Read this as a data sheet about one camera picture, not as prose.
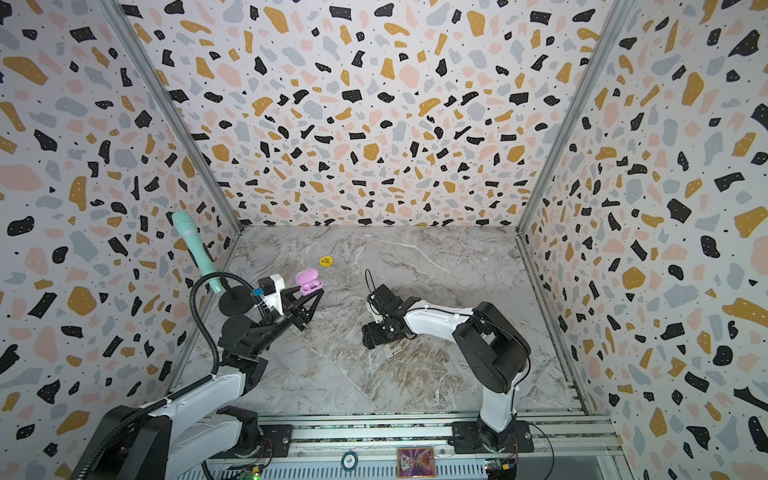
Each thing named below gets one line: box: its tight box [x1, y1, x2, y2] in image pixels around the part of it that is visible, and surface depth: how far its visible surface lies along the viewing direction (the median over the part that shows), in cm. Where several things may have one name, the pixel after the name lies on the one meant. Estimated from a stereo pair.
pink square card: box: [398, 447, 436, 479], surface depth 71 cm
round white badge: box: [341, 451, 359, 472], surface depth 73 cm
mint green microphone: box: [171, 211, 223, 293], surface depth 78 cm
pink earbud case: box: [296, 268, 324, 296], surface depth 75 cm
